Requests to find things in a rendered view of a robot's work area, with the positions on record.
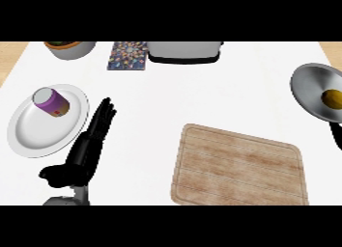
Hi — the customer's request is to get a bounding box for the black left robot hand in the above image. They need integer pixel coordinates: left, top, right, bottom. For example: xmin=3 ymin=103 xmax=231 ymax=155
xmin=39 ymin=96 xmax=118 ymax=189

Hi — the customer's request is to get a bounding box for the wooden cutting board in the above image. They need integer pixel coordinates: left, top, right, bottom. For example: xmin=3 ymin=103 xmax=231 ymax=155
xmin=170 ymin=123 xmax=310 ymax=206

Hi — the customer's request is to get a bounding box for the yellow lemon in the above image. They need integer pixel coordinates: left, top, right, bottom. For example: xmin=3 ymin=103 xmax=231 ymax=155
xmin=321 ymin=89 xmax=342 ymax=111

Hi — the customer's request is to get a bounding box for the white round plate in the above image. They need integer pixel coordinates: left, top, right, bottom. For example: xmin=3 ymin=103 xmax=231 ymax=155
xmin=8 ymin=83 xmax=92 ymax=159

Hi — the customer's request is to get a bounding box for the purple can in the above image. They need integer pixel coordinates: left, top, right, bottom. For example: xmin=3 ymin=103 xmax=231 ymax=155
xmin=31 ymin=87 xmax=71 ymax=118

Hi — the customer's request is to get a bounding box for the colourful patterned box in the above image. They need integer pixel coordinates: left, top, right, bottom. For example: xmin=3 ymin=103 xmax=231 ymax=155
xmin=107 ymin=41 xmax=149 ymax=71

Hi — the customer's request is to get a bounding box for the grey pot with orange rim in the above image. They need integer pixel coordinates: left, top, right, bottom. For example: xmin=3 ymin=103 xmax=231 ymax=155
xmin=43 ymin=41 xmax=98 ymax=61

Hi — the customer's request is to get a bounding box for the grey and black appliance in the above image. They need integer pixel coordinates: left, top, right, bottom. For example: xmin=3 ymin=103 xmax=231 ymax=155
xmin=146 ymin=41 xmax=225 ymax=65

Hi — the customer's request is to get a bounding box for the silver pan with black handle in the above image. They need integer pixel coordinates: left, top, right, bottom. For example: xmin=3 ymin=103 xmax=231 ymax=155
xmin=290 ymin=63 xmax=342 ymax=173

